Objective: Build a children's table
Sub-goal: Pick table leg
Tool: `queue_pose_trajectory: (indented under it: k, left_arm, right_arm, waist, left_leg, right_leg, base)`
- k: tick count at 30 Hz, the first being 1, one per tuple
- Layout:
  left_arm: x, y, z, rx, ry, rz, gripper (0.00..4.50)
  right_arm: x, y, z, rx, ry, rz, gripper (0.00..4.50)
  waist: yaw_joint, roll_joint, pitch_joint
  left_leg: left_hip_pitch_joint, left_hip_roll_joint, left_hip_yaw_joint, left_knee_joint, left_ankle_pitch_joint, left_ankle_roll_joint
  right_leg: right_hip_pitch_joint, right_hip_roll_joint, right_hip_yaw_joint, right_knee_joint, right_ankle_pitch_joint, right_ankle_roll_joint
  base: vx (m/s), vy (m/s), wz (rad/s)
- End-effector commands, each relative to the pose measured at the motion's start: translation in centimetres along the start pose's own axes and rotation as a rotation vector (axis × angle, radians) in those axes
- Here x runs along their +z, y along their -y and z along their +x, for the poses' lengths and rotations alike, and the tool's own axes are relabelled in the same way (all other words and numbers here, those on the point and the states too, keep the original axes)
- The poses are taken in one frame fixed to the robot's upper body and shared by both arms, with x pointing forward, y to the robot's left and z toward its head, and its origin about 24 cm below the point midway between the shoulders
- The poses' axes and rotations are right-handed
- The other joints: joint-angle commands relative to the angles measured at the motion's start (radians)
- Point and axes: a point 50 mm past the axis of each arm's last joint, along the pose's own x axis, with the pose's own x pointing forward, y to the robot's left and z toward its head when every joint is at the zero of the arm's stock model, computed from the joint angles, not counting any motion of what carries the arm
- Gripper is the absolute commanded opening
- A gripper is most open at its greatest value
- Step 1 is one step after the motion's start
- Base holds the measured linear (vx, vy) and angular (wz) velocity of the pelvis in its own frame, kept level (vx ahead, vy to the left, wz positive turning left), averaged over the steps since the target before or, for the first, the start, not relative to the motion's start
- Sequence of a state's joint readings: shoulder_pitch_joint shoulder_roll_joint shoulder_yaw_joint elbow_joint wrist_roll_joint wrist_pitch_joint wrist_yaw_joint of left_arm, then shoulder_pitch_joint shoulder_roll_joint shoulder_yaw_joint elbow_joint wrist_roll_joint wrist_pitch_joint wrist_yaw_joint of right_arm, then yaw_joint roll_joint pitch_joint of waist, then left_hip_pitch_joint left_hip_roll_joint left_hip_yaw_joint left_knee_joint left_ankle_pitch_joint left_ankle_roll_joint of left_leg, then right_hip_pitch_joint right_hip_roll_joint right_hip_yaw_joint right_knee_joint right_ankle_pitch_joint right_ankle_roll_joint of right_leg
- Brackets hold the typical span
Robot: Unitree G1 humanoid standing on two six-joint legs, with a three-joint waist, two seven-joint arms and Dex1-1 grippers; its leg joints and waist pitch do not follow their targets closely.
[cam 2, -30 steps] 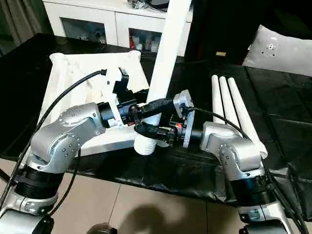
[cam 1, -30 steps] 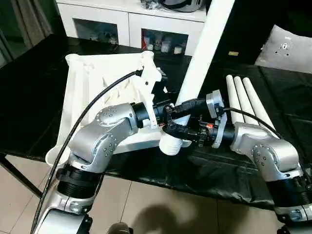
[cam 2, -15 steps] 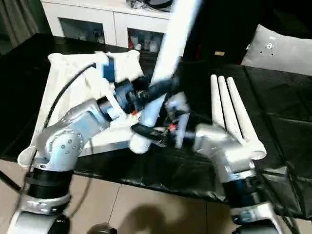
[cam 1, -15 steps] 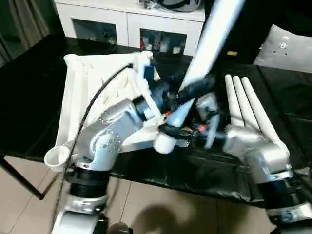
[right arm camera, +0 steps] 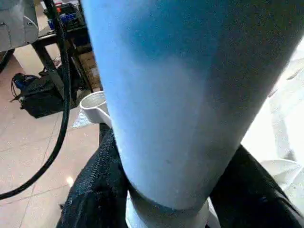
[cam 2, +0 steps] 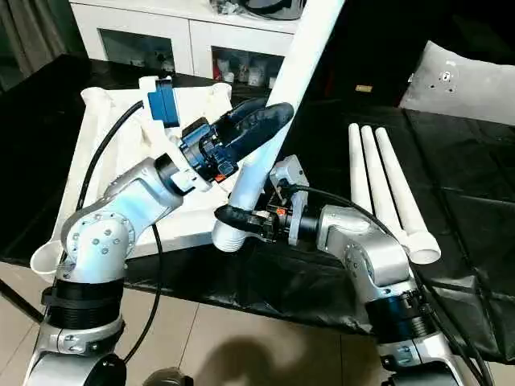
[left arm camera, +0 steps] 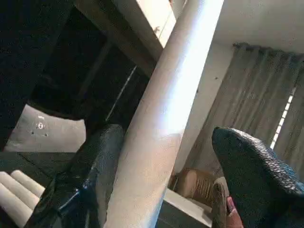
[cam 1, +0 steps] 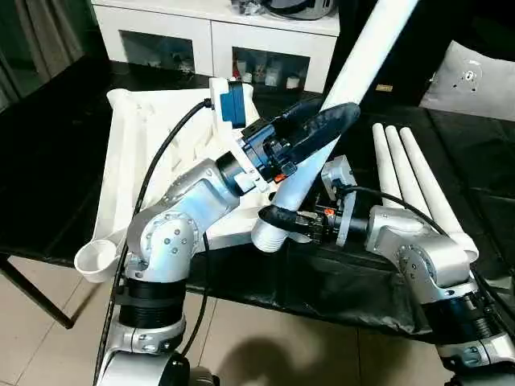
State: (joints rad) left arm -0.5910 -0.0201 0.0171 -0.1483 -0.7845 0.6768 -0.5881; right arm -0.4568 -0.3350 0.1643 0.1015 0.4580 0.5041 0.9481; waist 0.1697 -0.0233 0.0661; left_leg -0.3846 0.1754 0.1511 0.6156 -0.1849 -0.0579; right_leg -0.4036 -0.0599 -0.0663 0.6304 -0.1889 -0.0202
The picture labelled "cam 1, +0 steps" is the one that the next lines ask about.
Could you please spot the white plastic table leg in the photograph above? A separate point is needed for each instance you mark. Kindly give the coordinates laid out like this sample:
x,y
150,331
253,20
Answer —
x,y
366,56
426,177
402,165
382,161

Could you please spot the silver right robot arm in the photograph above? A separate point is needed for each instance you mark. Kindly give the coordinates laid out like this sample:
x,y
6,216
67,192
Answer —
x,y
418,257

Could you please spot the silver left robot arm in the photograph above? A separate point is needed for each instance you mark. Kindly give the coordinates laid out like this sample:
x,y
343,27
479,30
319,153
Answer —
x,y
177,233

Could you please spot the black cabinet with yellow label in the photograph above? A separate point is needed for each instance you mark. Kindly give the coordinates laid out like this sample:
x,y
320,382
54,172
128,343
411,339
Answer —
x,y
418,64

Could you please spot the white sideboard cabinet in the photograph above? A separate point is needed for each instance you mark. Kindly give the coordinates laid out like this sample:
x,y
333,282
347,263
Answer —
x,y
213,40

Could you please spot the colourful clutter bundle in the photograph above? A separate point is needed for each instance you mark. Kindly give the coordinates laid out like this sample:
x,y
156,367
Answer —
x,y
245,6

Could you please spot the white plastic table top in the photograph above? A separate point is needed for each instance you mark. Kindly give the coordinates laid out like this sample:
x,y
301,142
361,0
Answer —
x,y
129,161

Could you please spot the grey pillow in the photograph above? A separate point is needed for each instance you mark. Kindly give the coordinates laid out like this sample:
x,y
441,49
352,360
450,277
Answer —
x,y
475,84

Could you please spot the grey curtain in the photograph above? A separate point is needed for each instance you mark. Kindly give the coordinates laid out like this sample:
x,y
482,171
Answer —
x,y
40,40

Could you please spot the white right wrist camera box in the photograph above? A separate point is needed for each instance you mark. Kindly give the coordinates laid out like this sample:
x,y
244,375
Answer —
x,y
338,173

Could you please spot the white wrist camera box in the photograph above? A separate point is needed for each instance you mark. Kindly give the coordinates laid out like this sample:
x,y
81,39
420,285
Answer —
x,y
338,173
233,104

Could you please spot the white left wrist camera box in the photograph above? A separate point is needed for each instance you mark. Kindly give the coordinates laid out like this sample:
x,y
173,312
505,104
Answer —
x,y
233,104

